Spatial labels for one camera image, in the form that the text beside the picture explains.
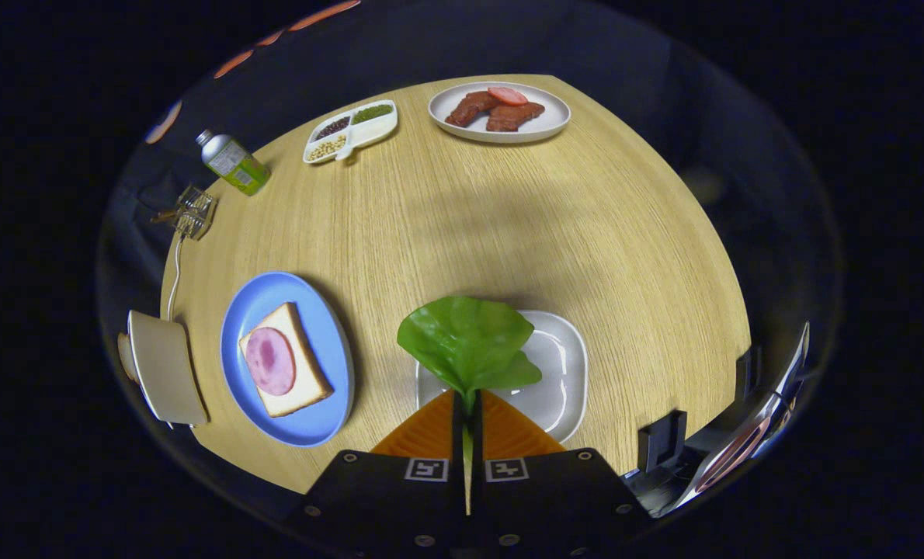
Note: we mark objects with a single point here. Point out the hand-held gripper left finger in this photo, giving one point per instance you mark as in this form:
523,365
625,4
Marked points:
456,446

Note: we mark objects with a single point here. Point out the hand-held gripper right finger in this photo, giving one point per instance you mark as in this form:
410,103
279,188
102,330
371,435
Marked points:
477,446

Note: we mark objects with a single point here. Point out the green lettuce leaf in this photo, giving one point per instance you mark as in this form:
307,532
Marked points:
470,341

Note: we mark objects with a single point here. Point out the white square plate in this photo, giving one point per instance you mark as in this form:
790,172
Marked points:
563,373

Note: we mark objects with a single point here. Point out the white bread slice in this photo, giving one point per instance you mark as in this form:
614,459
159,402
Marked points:
307,373

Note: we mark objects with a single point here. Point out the blue plate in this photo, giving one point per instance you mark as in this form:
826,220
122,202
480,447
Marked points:
322,341

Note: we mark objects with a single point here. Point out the large pink ham slice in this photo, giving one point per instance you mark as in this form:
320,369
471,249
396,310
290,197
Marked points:
269,361

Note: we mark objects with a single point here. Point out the white toaster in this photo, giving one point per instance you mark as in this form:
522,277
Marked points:
167,373

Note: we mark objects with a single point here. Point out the brown meat piece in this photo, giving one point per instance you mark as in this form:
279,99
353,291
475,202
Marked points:
470,107
512,116

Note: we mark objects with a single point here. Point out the white divided bean dish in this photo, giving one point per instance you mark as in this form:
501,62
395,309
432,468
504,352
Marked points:
349,132

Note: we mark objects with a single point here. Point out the white round plate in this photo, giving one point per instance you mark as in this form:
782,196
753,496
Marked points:
555,116

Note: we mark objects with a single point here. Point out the small pink sausage slice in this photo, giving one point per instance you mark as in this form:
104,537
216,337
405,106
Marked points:
507,95

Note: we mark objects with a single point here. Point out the green label metal bottle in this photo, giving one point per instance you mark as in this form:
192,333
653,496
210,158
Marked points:
233,163

